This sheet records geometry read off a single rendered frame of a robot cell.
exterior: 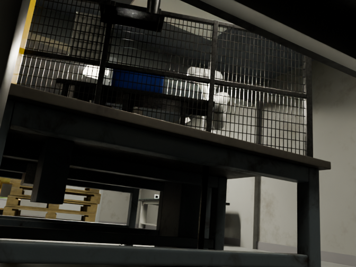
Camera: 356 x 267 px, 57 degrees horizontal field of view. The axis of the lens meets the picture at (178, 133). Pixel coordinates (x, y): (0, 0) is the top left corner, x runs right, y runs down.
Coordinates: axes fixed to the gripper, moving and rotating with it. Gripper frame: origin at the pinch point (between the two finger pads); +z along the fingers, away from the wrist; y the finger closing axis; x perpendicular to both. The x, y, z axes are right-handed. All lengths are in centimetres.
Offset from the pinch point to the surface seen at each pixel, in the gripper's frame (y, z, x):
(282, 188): 211, -218, -114
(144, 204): 509, -136, 3
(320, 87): 108, -302, -26
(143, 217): 516, -120, -19
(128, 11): -49, 24, 57
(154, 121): -75, 67, -15
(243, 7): -151, 91, -29
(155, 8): -52, 10, 52
